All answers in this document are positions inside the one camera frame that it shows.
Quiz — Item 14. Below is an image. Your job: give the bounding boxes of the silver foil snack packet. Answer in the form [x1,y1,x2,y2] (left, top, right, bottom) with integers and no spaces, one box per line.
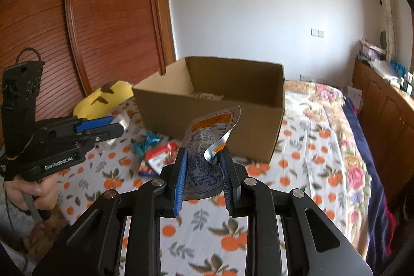
[95,112,130,153]

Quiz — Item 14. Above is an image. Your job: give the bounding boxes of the silver orange snack pouch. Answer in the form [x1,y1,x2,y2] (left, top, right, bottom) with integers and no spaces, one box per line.
[182,104,241,201]

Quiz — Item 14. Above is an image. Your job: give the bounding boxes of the person's left hand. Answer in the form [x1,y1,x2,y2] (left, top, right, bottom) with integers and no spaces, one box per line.
[4,174,58,210]

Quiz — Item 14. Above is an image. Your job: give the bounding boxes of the yellow plush toy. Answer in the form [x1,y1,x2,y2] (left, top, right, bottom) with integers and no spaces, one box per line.
[73,80,133,120]

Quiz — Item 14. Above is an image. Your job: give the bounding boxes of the red white snack packet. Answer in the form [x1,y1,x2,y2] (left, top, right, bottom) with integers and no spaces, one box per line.
[145,141,179,175]

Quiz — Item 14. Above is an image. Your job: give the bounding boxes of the blue purple snack packet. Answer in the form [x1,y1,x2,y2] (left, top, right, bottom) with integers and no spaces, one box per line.
[138,160,158,177]

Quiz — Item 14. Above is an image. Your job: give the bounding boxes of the teal snack packet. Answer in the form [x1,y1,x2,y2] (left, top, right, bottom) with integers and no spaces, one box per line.
[131,130,162,158]

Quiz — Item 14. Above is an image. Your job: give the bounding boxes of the brown cardboard box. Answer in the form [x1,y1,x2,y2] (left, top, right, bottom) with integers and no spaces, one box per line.
[133,57,285,162]

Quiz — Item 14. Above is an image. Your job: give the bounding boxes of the orange print bed sheet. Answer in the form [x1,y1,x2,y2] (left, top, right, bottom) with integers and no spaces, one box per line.
[48,91,363,276]

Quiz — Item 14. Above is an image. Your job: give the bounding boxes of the floral blue blanket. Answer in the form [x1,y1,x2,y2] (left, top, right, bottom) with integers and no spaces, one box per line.
[256,80,395,271]

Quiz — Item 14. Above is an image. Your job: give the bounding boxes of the wooden wardrobe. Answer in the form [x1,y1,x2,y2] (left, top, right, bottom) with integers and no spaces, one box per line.
[1,0,175,120]

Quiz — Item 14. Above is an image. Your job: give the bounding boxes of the wooden sideboard cabinet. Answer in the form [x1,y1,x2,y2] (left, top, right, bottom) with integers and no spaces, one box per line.
[352,60,413,202]

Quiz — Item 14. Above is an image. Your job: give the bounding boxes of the white wall switch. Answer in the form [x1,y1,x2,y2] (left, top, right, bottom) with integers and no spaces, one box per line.
[311,29,325,39]

